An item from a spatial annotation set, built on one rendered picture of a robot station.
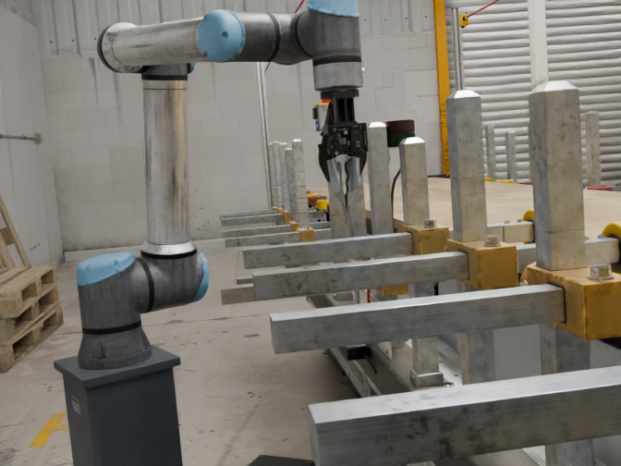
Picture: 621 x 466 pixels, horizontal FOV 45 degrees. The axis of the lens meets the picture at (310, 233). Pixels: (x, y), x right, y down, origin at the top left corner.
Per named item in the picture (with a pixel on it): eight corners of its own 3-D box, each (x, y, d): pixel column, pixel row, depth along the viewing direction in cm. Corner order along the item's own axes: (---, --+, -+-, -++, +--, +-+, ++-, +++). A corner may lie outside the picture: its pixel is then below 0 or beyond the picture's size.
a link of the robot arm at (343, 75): (309, 69, 140) (359, 67, 141) (311, 96, 140) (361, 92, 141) (316, 64, 131) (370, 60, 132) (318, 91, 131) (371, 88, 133)
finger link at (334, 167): (334, 209, 135) (330, 158, 134) (329, 206, 141) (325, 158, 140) (351, 207, 135) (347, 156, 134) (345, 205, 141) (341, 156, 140)
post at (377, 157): (384, 365, 148) (368, 122, 143) (381, 361, 151) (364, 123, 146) (402, 363, 148) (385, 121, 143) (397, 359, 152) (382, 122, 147)
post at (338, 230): (336, 301, 197) (323, 130, 192) (334, 298, 202) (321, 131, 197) (353, 300, 198) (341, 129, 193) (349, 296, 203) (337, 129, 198)
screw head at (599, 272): (595, 281, 64) (595, 267, 64) (583, 277, 66) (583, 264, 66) (618, 279, 64) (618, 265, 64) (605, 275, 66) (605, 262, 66)
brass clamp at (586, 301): (578, 342, 64) (576, 284, 63) (514, 311, 77) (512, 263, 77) (645, 334, 65) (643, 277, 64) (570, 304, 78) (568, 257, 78)
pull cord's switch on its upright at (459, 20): (468, 212, 409) (456, 6, 397) (459, 210, 423) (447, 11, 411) (482, 210, 410) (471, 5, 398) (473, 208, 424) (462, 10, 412)
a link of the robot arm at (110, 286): (72, 324, 196) (65, 258, 194) (133, 312, 206) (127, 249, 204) (93, 332, 184) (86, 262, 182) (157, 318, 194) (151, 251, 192)
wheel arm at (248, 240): (225, 250, 262) (225, 238, 262) (225, 249, 266) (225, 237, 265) (347, 238, 268) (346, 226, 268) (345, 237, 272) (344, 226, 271)
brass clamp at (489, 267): (474, 291, 89) (472, 250, 88) (439, 274, 102) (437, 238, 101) (524, 286, 89) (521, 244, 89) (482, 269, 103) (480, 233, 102)
